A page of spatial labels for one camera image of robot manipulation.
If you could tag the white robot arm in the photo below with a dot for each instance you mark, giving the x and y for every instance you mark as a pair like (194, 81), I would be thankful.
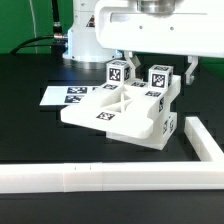
(156, 6)

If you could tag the white chair back part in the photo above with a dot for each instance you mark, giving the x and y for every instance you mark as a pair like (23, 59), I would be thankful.
(127, 110)

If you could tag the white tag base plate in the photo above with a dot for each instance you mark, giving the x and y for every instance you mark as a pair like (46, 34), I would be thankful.
(64, 95)

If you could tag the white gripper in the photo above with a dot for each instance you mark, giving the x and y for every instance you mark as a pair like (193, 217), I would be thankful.
(195, 28)

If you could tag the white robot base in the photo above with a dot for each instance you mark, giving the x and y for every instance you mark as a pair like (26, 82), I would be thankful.
(82, 46)

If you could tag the white L-shaped obstacle fence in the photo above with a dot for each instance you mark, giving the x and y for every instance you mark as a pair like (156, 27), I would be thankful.
(206, 173)

